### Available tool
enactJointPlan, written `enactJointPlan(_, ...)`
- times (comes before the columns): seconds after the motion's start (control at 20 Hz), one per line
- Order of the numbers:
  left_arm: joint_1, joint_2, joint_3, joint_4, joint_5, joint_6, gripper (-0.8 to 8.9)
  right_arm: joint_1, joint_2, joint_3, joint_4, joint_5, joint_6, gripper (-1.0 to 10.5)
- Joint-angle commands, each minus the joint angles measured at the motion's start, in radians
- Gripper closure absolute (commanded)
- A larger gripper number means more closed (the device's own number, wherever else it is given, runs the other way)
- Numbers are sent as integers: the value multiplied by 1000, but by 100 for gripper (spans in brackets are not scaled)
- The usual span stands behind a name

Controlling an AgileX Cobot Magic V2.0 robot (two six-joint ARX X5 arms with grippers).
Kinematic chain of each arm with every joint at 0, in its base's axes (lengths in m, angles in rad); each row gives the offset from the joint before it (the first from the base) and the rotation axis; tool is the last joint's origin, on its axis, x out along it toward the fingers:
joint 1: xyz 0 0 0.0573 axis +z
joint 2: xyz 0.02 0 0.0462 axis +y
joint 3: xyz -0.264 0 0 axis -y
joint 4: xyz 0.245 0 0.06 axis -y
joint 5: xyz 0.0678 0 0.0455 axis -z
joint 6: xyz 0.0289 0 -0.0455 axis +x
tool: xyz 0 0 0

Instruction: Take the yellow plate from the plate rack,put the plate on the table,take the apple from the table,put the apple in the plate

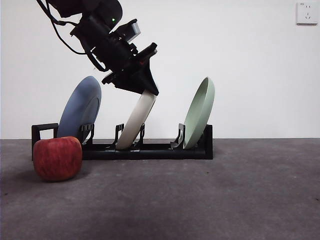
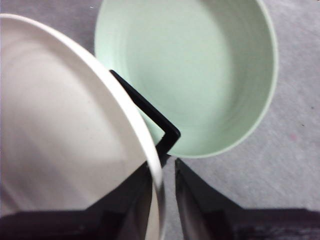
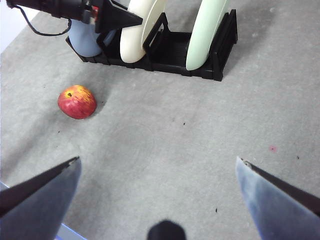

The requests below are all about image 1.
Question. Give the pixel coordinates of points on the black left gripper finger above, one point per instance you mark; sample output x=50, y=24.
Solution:
x=150, y=80
x=128, y=81

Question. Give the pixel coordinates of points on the cream yellow plate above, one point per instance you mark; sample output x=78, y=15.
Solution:
x=137, y=117

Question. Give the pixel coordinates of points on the red apple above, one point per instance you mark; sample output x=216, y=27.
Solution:
x=57, y=158

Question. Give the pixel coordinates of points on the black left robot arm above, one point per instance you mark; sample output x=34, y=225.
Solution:
x=100, y=7

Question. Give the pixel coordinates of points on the blue plate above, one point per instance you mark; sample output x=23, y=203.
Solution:
x=77, y=107

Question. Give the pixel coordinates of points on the green plate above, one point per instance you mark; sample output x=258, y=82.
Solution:
x=200, y=115

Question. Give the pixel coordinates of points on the black plate rack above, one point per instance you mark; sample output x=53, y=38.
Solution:
x=160, y=153

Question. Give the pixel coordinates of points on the pale grey left wrist camera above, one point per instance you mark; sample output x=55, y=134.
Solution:
x=133, y=28

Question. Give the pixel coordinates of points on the white wall socket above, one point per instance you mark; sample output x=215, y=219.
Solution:
x=306, y=13

